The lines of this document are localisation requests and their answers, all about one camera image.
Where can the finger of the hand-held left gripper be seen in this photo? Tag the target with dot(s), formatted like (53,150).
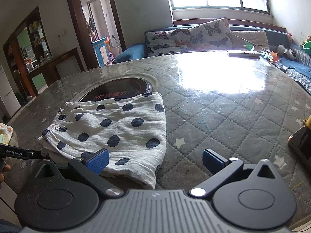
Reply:
(36,154)

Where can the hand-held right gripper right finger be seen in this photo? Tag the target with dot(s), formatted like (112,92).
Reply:
(211,160)

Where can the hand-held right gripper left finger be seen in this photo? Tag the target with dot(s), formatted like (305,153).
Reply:
(98,163)

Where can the white polka dot clothes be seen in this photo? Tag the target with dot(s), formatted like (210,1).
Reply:
(121,131)

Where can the hanging clothes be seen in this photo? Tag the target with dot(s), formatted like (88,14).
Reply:
(91,26)

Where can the person's left hand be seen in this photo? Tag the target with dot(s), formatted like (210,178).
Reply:
(7,167)

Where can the colourful printed cloth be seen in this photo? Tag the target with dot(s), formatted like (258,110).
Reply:
(6,136)

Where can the grey quilted star table cover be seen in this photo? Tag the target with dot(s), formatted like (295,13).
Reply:
(206,126)

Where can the white floor mop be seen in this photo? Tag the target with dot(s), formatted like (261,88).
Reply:
(28,97)

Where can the white fridge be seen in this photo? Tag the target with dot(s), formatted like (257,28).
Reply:
(8,94)

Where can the round black induction cooktop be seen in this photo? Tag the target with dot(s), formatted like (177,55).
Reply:
(121,87)

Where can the white microwave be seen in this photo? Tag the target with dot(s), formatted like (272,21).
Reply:
(29,66)

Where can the black phone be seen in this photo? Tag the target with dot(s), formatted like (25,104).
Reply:
(301,145)

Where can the dark wooden console table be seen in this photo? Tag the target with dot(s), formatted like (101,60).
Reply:
(68,58)

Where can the yellow object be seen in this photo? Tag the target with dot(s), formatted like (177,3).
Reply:
(308,122)

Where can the dark wooden shelf unit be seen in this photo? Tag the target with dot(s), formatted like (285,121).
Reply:
(14,46)

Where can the small purple stool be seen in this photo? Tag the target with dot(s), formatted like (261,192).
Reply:
(111,56)

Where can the small blue cabinet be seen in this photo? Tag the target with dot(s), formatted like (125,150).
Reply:
(100,52)

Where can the flat book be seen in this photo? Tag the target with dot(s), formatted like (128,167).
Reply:
(243,54)

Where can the white bucket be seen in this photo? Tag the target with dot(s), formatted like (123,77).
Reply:
(115,51)

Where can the blue sofa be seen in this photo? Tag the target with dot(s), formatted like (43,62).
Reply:
(131,51)

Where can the thin stick with green flag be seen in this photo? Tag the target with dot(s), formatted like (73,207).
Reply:
(250,46)

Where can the orange toy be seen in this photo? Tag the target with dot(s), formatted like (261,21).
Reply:
(274,57)

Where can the beige cushion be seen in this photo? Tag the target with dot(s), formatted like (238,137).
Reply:
(250,40)

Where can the grey plush toy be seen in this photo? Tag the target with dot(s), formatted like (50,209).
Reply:
(286,52)

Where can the pink doll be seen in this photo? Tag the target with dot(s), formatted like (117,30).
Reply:
(290,38)

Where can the green plush toy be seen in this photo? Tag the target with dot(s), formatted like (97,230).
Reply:
(306,44)

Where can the dark wooden door frame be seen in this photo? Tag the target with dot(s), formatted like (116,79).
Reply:
(73,29)

